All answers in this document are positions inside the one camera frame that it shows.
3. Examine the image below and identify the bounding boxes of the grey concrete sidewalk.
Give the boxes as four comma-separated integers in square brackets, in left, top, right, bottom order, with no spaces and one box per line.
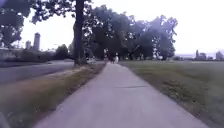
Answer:
[32,62,211,128]

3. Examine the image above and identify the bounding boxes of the tall-trunked tree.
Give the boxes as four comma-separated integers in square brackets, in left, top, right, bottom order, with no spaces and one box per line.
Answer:
[0,0,94,66]

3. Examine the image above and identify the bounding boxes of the distant buildings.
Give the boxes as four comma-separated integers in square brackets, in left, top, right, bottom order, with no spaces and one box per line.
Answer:
[194,49,224,62]

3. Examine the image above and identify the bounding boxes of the tall tower building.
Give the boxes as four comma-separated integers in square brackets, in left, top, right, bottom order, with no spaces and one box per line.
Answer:
[32,32,42,52]

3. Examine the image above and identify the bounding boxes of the grey asphalt road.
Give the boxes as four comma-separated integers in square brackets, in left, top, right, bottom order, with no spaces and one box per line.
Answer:
[0,59,76,85]

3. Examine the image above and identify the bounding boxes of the dry grass strip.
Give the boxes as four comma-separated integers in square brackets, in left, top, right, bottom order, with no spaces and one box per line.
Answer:
[0,62,107,128]

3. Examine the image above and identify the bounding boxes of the grass field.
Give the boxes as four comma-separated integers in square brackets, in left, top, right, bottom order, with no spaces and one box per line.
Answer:
[119,59,224,128]

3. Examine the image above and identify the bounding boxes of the row of trees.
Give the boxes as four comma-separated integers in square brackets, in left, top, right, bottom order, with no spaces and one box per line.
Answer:
[83,4,179,62]

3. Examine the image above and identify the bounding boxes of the bush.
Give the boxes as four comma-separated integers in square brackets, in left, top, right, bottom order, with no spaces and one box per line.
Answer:
[53,44,70,61]

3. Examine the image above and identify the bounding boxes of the person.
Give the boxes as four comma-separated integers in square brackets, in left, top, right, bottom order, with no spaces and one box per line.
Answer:
[114,52,120,64]

